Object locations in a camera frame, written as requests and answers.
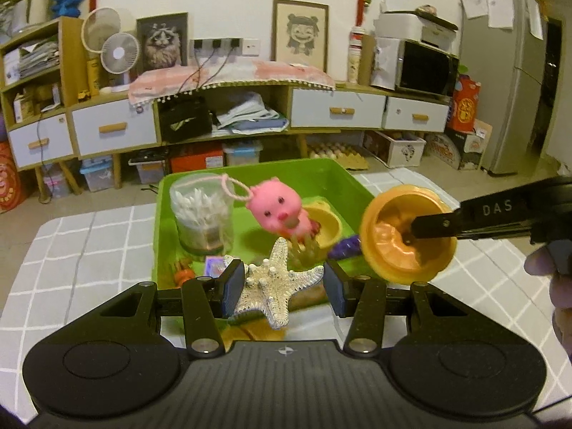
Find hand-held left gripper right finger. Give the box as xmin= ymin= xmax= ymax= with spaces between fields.
xmin=324 ymin=260 xmax=465 ymax=356

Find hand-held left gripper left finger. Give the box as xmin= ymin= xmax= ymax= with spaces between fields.
xmin=96 ymin=259 xmax=246 ymax=358

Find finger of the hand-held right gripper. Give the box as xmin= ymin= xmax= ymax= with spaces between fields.
xmin=409 ymin=211 xmax=464 ymax=244

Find white starfish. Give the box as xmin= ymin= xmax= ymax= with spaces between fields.
xmin=223 ymin=237 xmax=325 ymax=329

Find purple toy grapes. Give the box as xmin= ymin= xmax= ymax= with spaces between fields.
xmin=328 ymin=236 xmax=363 ymax=260

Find small orange green toy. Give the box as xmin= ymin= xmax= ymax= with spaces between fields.
xmin=174 ymin=261 xmax=195 ymax=287

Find green plastic storage box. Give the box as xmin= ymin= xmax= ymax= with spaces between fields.
xmin=152 ymin=158 xmax=377 ymax=351

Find yellow toy bowl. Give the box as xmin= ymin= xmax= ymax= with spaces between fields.
xmin=303 ymin=202 xmax=346 ymax=247

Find clear cotton swab jar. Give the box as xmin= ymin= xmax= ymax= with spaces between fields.
xmin=170 ymin=174 xmax=235 ymax=255

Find pink pig toy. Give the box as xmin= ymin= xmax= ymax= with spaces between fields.
xmin=221 ymin=175 xmax=322 ymax=240

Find person's right hand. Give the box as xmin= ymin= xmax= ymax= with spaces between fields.
xmin=525 ymin=243 xmax=572 ymax=358

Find round printed tin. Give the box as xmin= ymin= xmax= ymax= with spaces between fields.
xmin=424 ymin=133 xmax=463 ymax=169

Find white printed crate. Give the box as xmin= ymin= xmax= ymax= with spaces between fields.
xmin=363 ymin=129 xmax=427 ymax=168

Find brown cardboard box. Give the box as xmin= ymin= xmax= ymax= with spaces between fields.
xmin=447 ymin=118 xmax=492 ymax=171

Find narrow white cabinet drawer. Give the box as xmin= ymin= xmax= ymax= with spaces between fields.
xmin=8 ymin=114 xmax=74 ymax=168
xmin=383 ymin=96 xmax=450 ymax=132

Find silver refrigerator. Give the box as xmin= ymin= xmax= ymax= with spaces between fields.
xmin=460 ymin=0 xmax=566 ymax=175

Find red printed gift box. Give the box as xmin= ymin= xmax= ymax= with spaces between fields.
xmin=447 ymin=76 xmax=481 ymax=132

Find egg carton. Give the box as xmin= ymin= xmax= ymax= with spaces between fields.
xmin=308 ymin=140 xmax=371 ymax=171

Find orange box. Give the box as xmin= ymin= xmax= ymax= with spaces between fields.
xmin=170 ymin=144 xmax=224 ymax=173

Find clear bin blue lid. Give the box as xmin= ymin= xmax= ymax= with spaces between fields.
xmin=222 ymin=140 xmax=263 ymax=167
xmin=79 ymin=156 xmax=114 ymax=193

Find clear bin dark lid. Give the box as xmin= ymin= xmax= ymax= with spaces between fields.
xmin=129 ymin=149 xmax=169 ymax=184

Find black microwave oven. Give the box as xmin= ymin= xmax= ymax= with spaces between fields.
xmin=395 ymin=40 xmax=460 ymax=99

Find wide white cabinet drawer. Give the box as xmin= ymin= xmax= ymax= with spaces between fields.
xmin=290 ymin=89 xmax=387 ymax=129
xmin=70 ymin=98 xmax=159 ymax=157

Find pile of papers and cloth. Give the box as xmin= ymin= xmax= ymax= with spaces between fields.
xmin=212 ymin=92 xmax=289 ymax=135

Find black bag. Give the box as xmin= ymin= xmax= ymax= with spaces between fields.
xmin=158 ymin=96 xmax=213 ymax=144

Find brown cardboard tube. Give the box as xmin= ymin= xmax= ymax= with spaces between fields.
xmin=360 ymin=33 xmax=378 ymax=85

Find white red tall bottle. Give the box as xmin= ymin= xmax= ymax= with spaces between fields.
xmin=347 ymin=27 xmax=365 ymax=84

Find white countertop appliance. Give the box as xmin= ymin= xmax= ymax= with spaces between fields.
xmin=374 ymin=9 xmax=459 ymax=45

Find clear storage bin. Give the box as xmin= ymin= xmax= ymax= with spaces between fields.
xmin=41 ymin=164 xmax=72 ymax=198

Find white paper notes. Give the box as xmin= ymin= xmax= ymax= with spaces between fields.
xmin=462 ymin=0 xmax=545 ymax=39

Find pink fringed cloth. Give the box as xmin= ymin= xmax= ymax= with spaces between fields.
xmin=129 ymin=59 xmax=336 ymax=109

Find framed cartoon girl picture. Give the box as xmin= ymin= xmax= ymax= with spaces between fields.
xmin=272 ymin=0 xmax=330 ymax=74

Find red printed gift bag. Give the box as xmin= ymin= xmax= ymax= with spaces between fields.
xmin=0 ymin=140 xmax=23 ymax=213

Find framed cat picture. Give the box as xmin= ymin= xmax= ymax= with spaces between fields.
xmin=136 ymin=13 xmax=189 ymax=74

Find yellow cylinder tube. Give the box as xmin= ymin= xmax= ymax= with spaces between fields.
xmin=86 ymin=56 xmax=101 ymax=95

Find small white desk fan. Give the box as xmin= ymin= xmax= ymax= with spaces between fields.
xmin=100 ymin=31 xmax=141 ymax=92

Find wooden TV cabinet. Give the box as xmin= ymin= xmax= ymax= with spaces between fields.
xmin=0 ymin=15 xmax=452 ymax=197

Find small white carton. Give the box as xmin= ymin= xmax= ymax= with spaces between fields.
xmin=13 ymin=94 xmax=35 ymax=123

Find large beige round fan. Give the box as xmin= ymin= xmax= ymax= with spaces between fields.
xmin=82 ymin=6 xmax=135 ymax=52

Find stack of magazines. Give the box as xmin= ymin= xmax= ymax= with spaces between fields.
xmin=17 ymin=40 xmax=61 ymax=79

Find white wall sockets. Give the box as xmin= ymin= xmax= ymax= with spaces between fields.
xmin=190 ymin=37 xmax=261 ymax=57

